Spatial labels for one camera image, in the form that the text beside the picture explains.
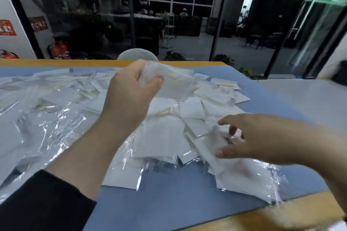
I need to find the pile of white packets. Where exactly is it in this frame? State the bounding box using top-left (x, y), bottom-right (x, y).
top-left (102, 72), bottom-right (284, 203)

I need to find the red wall sign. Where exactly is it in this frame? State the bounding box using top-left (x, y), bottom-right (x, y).
top-left (28, 16), bottom-right (49, 33)
top-left (0, 19), bottom-right (17, 36)

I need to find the clear plastic bag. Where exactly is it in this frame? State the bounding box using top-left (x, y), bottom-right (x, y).
top-left (138, 61), bottom-right (202, 103)

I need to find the white chair back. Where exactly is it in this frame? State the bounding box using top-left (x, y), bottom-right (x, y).
top-left (117, 48), bottom-right (159, 62)

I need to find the person's right forearm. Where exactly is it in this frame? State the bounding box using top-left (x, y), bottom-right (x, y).
top-left (314, 127), bottom-right (347, 212)

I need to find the person's left hand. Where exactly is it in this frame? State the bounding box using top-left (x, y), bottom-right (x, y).
top-left (103, 59), bottom-right (165, 134)

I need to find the dark lounge chair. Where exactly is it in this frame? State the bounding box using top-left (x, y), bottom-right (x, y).
top-left (245, 32), bottom-right (283, 50)

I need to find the black waste bin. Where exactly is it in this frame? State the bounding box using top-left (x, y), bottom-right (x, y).
top-left (332, 60), bottom-right (347, 87)

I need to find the black sleeve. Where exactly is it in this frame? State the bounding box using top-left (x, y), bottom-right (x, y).
top-left (0, 169), bottom-right (97, 231)

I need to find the pile of clear plastic sheets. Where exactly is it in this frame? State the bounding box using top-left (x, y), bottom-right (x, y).
top-left (0, 68), bottom-right (122, 203)

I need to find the red fire extinguisher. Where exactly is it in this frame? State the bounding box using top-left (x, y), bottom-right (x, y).
top-left (0, 49), bottom-right (19, 60)
top-left (50, 41), bottom-right (70, 60)

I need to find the blue table mat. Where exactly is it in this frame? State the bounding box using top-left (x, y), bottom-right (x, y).
top-left (0, 66), bottom-right (330, 231)

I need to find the person's right hand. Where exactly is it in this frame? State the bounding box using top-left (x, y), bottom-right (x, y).
top-left (215, 113), bottom-right (324, 166)

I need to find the person's left forearm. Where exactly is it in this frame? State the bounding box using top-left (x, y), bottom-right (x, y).
top-left (45, 112), bottom-right (139, 202)

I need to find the metal door handle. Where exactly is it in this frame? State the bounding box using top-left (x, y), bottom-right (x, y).
top-left (287, 0), bottom-right (326, 40)

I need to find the green potted plant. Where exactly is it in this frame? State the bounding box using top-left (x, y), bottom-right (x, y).
top-left (211, 54), bottom-right (235, 67)
top-left (237, 67), bottom-right (261, 80)
top-left (163, 51), bottom-right (186, 62)

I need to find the white shelf rack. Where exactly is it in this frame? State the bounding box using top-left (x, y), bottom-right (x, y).
top-left (162, 12), bottom-right (175, 49)

